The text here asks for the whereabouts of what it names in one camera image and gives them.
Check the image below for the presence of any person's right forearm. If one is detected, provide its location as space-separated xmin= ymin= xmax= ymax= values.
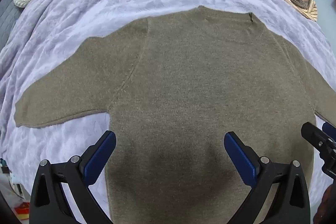
xmin=314 ymin=182 xmax=336 ymax=224

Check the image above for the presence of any grey quilted sofa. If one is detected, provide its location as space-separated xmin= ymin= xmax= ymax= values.
xmin=0 ymin=0 xmax=65 ymax=51

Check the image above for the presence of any olive brown knit sweater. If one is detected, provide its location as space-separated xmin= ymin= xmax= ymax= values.
xmin=14 ymin=5 xmax=336 ymax=224

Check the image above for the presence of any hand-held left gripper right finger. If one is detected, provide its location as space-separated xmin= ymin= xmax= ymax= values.
xmin=224 ymin=131 xmax=311 ymax=224

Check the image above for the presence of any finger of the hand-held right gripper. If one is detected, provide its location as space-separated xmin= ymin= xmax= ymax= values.
xmin=301 ymin=122 xmax=336 ymax=180
xmin=322 ymin=123 xmax=336 ymax=138

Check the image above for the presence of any red paper item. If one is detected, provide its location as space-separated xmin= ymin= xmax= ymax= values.
xmin=14 ymin=202 xmax=30 ymax=220

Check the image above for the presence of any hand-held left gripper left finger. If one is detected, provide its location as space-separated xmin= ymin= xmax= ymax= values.
xmin=29 ymin=130 xmax=117 ymax=224

